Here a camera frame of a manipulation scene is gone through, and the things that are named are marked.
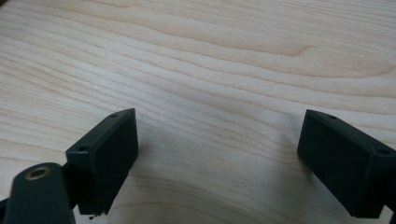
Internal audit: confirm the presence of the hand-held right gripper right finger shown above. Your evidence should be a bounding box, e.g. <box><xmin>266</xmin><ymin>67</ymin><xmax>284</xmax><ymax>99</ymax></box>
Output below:
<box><xmin>296</xmin><ymin>108</ymin><xmax>396</xmax><ymax>219</ymax></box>

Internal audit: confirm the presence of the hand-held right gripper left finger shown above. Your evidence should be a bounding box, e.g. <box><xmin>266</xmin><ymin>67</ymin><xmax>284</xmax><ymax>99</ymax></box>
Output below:
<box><xmin>64</xmin><ymin>107</ymin><xmax>139</xmax><ymax>217</ymax></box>

